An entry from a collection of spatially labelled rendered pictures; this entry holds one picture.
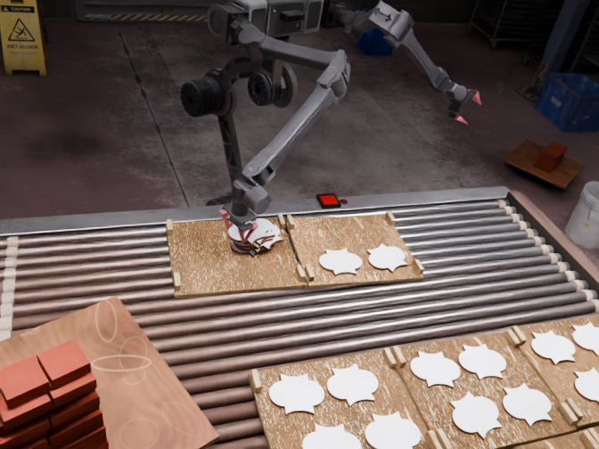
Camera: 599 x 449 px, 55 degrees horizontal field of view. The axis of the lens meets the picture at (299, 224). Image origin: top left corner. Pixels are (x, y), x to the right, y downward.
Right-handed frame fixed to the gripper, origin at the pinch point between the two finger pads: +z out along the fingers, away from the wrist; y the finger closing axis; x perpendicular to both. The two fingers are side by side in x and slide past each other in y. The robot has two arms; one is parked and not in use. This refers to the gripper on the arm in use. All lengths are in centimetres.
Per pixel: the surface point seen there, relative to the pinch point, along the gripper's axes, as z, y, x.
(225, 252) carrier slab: 7.1, 0.7, 3.3
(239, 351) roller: 10.0, -33.6, 22.3
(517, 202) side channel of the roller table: 5, -36, -119
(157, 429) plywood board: -2, -49, 57
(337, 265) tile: 5.8, -24.5, -24.0
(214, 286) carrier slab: 7.3, -10.5, 15.3
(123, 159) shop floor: 99, 200, -60
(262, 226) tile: -0.2, -1.3, -9.4
